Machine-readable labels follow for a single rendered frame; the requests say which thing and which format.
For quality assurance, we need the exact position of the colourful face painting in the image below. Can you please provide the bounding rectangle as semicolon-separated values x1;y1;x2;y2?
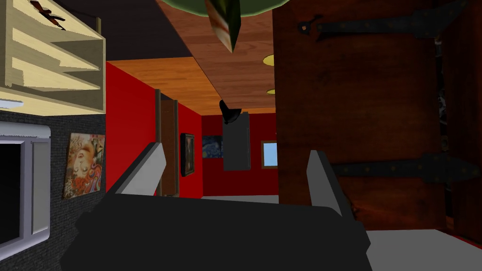
62;132;106;200

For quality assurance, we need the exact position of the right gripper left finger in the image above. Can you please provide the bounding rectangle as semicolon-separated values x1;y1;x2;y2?
107;142;167;196

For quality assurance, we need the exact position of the black framed picture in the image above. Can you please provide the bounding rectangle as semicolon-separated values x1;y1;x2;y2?
179;133;196;178

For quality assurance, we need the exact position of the dark brown wooden door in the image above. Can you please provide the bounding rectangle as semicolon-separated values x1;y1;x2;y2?
272;0;482;245

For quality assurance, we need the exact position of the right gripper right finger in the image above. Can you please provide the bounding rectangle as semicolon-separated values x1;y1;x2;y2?
306;150;356;221

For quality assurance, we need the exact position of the pale wooden shelf unit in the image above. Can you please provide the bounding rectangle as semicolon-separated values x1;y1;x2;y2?
0;0;106;117

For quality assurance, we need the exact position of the white framed window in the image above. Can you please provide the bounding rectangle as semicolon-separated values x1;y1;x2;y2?
0;121;51;261

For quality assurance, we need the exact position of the blue swirl painting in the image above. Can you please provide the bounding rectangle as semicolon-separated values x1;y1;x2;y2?
202;135;224;159

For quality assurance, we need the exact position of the narrow brown wooden door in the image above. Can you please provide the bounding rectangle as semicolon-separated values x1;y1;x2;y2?
154;88;180;198

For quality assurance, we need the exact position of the small brown framed window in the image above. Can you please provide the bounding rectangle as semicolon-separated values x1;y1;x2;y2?
261;140;279;170

